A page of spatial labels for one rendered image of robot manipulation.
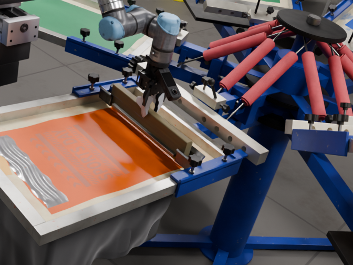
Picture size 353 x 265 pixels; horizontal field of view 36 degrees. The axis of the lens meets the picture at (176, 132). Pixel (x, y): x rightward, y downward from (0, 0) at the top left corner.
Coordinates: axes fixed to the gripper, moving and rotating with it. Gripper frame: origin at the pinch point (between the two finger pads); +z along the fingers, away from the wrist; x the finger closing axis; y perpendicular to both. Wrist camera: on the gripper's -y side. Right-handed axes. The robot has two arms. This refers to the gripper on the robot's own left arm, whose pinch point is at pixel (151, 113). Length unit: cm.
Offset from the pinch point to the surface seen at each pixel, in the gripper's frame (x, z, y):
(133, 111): 1.5, 2.9, 6.9
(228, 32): -121, 12, 68
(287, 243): -115, 100, -19
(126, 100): 1.5, 0.9, 11.8
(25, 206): 58, 6, -18
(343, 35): -89, -27, -13
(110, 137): 12.7, 9.4, 4.1
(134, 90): -14.9, 7.5, 25.3
